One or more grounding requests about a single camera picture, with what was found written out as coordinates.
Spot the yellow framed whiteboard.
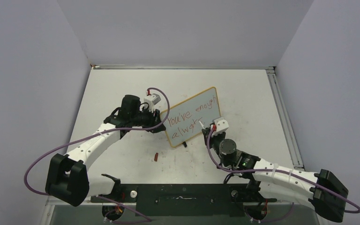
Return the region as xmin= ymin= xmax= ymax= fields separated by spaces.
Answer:
xmin=160 ymin=87 xmax=221 ymax=148

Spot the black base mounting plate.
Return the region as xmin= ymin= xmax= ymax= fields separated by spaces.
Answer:
xmin=91 ymin=184 xmax=276 ymax=217

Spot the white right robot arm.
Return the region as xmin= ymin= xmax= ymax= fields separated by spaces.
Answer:
xmin=202 ymin=127 xmax=349 ymax=223

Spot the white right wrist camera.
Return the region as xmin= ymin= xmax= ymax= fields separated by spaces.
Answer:
xmin=211 ymin=117 xmax=229 ymax=136

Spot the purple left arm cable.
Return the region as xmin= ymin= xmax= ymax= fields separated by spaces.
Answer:
xmin=23 ymin=87 xmax=171 ymax=196

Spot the aluminium rail back edge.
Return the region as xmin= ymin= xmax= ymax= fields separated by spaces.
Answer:
xmin=91 ymin=65 xmax=275 ymax=70

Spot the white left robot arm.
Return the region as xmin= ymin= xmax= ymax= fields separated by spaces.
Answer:
xmin=45 ymin=93 xmax=165 ymax=206

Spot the aluminium rail right side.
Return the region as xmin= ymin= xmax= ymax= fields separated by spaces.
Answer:
xmin=266 ymin=67 xmax=305 ymax=170

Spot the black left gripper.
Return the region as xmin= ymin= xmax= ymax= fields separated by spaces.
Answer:
xmin=130 ymin=105 xmax=165 ymax=133

